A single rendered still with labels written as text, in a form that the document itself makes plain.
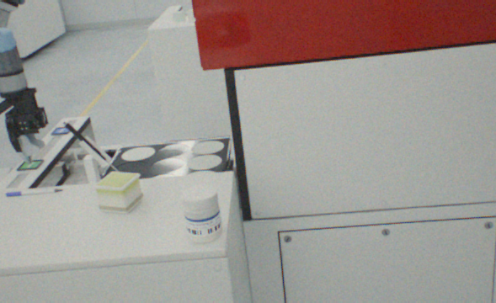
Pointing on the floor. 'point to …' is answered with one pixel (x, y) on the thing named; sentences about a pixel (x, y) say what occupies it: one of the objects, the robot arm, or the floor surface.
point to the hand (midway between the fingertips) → (26, 159)
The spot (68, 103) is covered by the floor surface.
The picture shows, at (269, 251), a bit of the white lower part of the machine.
